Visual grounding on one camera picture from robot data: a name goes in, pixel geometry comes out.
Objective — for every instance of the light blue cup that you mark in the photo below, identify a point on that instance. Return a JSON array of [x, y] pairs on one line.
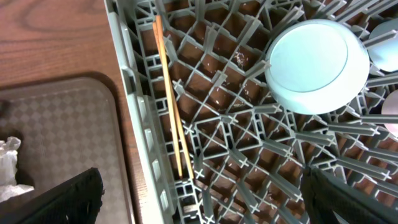
[[384, 56]]

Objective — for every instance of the light blue bowl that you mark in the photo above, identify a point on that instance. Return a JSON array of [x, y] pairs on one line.
[[317, 66]]

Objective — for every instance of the white pink cup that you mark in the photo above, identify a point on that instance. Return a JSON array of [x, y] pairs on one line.
[[390, 107]]

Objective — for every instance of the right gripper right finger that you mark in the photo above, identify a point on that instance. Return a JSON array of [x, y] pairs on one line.
[[327, 197]]

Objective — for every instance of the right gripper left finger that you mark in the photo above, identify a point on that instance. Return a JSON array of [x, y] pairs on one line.
[[77, 200]]

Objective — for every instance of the grey dishwasher rack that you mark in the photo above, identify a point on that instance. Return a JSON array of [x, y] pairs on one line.
[[247, 152]]

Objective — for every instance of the white paper napkin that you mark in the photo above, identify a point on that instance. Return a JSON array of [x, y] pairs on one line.
[[9, 186]]

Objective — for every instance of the wooden chopstick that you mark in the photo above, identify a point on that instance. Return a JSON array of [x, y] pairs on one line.
[[157, 27], [181, 136]]

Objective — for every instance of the dark brown serving tray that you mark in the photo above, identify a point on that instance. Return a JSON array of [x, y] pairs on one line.
[[65, 128]]

